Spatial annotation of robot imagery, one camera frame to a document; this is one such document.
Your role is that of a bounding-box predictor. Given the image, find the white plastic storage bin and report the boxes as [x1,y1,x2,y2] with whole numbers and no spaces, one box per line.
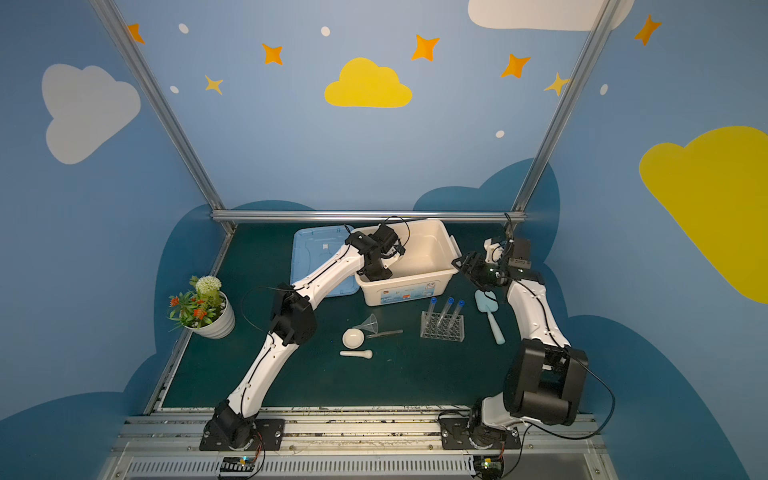
[355,219,461,307]

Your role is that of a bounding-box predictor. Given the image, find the test tube blue cap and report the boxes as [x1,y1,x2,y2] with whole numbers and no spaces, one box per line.
[435,297,454,331]
[448,300,465,334]
[422,297,437,331]

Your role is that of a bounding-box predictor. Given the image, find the clear test tube rack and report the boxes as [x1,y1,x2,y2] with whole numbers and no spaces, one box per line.
[420,311,465,342]

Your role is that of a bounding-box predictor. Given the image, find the white ceramic mortar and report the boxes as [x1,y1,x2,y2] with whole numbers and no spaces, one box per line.
[342,328,365,350]

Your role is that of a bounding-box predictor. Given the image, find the white ceramic pestle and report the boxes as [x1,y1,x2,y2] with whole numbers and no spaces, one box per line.
[339,350,373,360]

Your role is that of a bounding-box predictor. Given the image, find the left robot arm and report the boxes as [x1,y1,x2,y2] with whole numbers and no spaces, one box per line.
[200,223,405,451]

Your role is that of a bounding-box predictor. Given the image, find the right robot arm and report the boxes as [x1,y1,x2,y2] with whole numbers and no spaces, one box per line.
[452,238,595,449]

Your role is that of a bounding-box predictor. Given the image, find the light blue plastic scoop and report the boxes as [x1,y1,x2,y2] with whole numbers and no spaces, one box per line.
[475,290,506,345]

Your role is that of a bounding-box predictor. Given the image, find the light blue bin lid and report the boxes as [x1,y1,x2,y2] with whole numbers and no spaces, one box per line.
[289,225,364,299]

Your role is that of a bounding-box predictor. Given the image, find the clear plastic funnel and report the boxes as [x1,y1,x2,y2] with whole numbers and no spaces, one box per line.
[355,314,379,334]

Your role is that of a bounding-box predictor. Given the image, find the potted artificial flower plant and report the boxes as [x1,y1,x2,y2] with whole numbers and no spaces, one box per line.
[168,275,236,340]

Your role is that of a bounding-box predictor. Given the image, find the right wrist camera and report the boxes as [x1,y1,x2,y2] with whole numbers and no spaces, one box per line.
[483,238,506,265]

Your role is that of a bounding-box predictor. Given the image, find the aluminium frame rail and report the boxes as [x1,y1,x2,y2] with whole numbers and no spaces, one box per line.
[211,209,526,223]

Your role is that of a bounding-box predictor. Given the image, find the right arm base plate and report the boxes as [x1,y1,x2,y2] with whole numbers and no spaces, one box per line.
[438,417,521,450]

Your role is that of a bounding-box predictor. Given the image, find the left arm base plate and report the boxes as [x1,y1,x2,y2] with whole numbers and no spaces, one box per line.
[199,418,286,452]

